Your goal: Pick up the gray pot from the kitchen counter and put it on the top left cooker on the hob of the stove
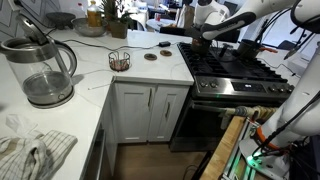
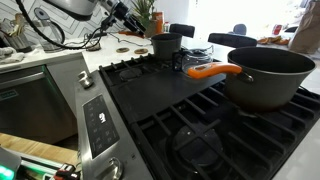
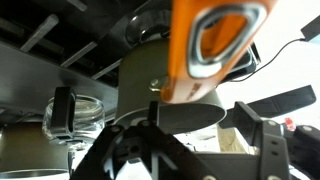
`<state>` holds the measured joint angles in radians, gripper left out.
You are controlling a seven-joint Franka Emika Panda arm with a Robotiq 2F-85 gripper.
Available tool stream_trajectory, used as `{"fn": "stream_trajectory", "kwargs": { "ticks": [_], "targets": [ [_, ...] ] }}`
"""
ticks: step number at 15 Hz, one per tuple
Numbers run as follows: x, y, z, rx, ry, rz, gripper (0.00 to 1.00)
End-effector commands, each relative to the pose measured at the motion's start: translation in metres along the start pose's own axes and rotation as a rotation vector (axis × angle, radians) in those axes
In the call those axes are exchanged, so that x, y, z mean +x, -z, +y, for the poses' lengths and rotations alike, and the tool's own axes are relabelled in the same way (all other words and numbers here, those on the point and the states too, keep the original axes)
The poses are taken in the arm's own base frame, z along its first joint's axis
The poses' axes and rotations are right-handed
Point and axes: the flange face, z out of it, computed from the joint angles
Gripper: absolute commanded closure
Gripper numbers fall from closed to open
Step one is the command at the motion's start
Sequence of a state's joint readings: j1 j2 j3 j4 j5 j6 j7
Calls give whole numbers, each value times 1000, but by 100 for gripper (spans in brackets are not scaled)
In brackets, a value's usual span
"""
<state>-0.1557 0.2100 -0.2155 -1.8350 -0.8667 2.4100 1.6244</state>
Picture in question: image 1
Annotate thin white stick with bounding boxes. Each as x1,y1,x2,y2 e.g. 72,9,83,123
87,75,117,91

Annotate metal robot stand frame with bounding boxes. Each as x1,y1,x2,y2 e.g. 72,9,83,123
222,119,258,180

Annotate white checked dish towel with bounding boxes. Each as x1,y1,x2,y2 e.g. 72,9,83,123
0,129,79,180

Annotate gray robot mounting plate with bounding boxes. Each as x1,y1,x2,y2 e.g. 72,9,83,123
238,138,292,180

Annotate dark stone bowl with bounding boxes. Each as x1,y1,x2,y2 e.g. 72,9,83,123
45,12,77,30

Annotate stainless gas stove range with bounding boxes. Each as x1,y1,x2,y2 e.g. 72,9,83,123
169,41,296,153

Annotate white cabinet door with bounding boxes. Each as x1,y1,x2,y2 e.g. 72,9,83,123
148,84,190,143
114,83,157,143

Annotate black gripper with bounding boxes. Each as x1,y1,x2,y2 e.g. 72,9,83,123
185,26,205,41

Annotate white round table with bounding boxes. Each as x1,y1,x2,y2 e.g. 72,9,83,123
146,18,178,33

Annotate potted green plant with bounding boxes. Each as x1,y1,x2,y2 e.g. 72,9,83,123
99,0,135,40

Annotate glass electric kettle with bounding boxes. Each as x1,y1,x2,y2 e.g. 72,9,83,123
0,13,78,110

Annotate wooden table top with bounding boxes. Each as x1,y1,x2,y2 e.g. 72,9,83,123
199,115,246,180

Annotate amber oil bottle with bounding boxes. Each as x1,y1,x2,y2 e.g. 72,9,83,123
86,0,103,28

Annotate large gray pot orange handle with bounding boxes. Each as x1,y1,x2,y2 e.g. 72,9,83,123
237,39,278,60

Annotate stainless dishwasher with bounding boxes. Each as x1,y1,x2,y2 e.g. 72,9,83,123
83,128,108,180

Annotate thin black power cable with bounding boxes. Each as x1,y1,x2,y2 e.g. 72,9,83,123
61,38,161,52

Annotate copper wire basket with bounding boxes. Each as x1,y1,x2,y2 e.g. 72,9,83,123
107,50,132,73

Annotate clear bottle red cap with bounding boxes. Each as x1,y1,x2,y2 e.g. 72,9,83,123
74,2,87,20

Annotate white box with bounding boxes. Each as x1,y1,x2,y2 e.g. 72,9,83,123
288,54,314,81

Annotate beige towel on oven handle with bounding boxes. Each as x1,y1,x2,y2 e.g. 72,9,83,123
221,105,278,122

